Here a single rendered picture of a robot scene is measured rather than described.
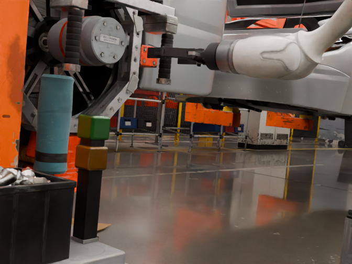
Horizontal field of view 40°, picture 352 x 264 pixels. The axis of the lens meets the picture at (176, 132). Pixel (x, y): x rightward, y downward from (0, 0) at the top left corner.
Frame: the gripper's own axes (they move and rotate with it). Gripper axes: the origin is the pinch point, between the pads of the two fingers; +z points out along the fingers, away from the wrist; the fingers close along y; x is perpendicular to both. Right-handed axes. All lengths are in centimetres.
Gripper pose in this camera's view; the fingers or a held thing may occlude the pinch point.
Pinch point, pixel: (166, 56)
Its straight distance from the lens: 146.2
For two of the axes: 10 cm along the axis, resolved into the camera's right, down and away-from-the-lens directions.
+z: -7.6, -1.1, 6.4
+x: 0.9, -9.9, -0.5
